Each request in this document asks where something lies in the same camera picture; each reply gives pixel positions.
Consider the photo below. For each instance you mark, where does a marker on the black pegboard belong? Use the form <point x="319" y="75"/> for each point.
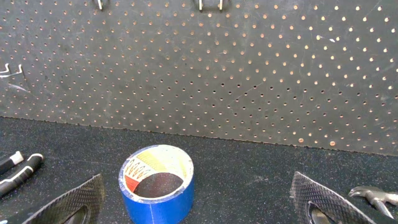
<point x="199" y="77"/>

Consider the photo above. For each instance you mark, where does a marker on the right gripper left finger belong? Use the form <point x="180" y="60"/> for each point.
<point x="81" y="202"/>

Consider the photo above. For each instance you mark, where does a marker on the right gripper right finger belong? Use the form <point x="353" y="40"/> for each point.
<point x="317" y="199"/>

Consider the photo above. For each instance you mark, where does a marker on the hammer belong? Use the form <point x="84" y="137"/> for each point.
<point x="373" y="196"/>

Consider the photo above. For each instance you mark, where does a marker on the metal hook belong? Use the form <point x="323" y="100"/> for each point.
<point x="12" y="74"/>
<point x="200" y="4"/>
<point x="99" y="4"/>

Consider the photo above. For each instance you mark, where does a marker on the black and white pliers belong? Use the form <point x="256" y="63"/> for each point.
<point x="18" y="175"/>

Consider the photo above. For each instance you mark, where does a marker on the roll of blue tape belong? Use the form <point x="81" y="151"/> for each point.
<point x="155" y="211"/>

